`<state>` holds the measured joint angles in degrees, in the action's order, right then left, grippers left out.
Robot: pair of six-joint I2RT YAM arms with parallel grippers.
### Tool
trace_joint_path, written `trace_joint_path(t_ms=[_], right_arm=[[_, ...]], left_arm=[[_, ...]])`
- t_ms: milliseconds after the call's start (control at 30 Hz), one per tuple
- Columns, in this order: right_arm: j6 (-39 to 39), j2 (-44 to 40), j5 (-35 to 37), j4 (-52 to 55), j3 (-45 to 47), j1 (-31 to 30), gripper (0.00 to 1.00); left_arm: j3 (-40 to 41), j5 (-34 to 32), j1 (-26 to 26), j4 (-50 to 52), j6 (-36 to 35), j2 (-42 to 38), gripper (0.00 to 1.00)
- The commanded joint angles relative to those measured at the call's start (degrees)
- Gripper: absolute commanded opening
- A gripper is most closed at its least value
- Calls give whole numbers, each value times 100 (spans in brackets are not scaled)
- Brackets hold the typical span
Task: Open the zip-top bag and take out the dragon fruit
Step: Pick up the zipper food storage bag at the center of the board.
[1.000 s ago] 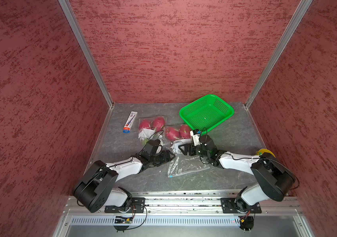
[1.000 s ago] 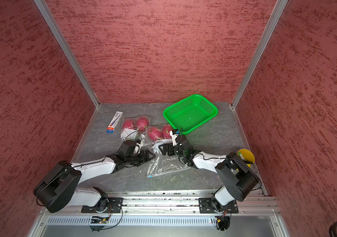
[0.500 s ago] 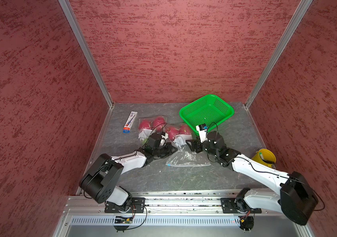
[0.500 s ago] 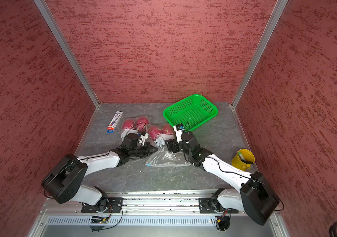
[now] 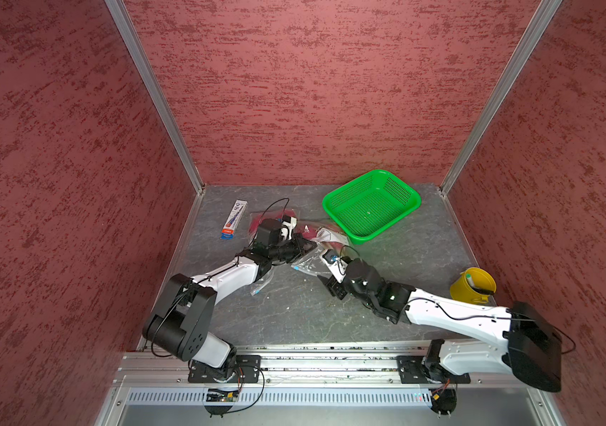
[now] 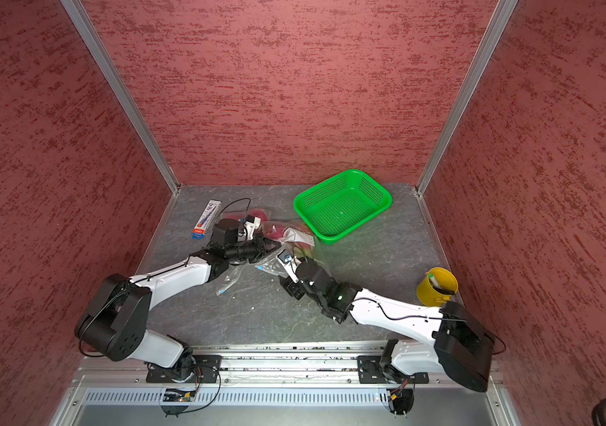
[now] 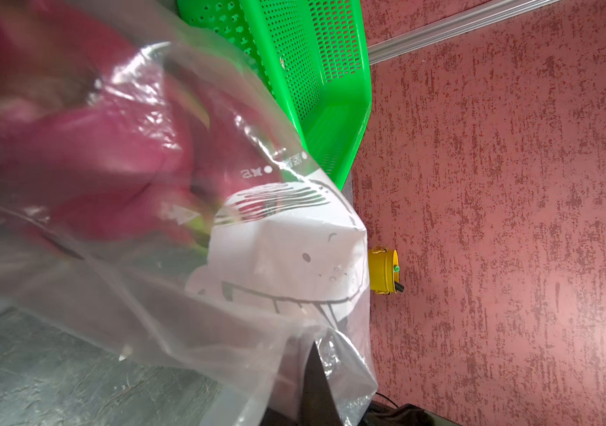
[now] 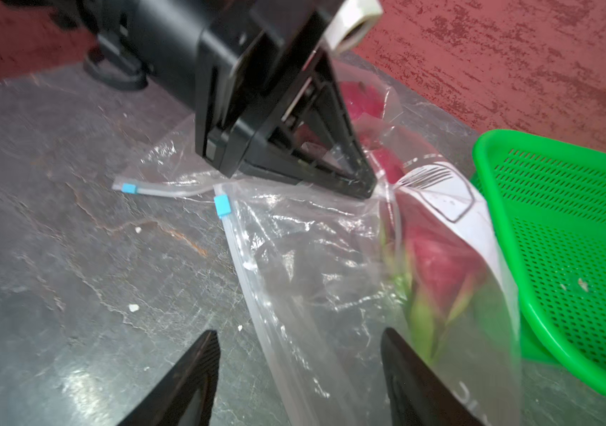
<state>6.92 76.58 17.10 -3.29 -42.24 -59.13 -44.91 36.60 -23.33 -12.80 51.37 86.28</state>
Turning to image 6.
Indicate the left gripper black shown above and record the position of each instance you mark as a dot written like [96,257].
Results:
[260,247]

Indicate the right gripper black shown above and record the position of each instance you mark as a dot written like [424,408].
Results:
[291,287]

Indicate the dragon fruit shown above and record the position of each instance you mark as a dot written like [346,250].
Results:
[280,232]

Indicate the clear zip-top bag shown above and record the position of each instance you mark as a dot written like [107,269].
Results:
[234,271]
[304,245]

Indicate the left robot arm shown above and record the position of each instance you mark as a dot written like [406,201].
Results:
[115,323]

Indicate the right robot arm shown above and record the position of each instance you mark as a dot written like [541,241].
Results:
[448,336]

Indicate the white toothpaste box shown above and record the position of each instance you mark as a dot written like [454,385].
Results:
[211,211]

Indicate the green plastic basket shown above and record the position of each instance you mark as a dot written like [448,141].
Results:
[338,206]

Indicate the yellow cup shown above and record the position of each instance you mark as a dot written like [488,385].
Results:
[437,288]

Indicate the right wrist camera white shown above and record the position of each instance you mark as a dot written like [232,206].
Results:
[290,264]

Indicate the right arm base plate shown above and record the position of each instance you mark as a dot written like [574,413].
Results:
[371,370]

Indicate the aluminium rail frame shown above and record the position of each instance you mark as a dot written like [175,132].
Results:
[313,375]

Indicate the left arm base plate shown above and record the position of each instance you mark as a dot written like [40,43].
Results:
[197,369]

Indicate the left corner aluminium post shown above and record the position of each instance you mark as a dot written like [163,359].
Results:
[84,26]

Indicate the corner aluminium post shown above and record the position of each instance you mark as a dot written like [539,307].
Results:
[495,29]
[84,26]

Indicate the right corner aluminium post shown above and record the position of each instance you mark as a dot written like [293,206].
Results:
[495,29]

